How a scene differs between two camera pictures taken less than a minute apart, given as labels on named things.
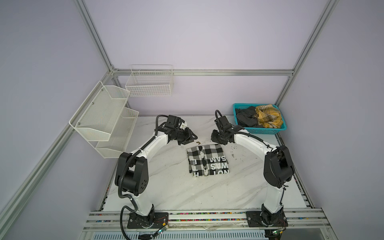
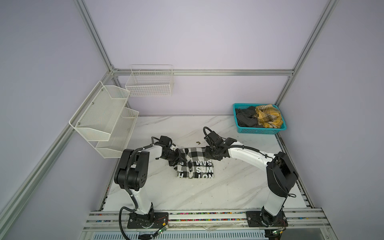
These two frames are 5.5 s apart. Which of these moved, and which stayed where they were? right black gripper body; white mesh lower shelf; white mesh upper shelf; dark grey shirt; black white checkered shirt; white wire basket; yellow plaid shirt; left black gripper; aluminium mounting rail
Moved: right black gripper body; left black gripper; black white checkered shirt
Stayed: yellow plaid shirt; white wire basket; white mesh upper shelf; dark grey shirt; white mesh lower shelf; aluminium mounting rail
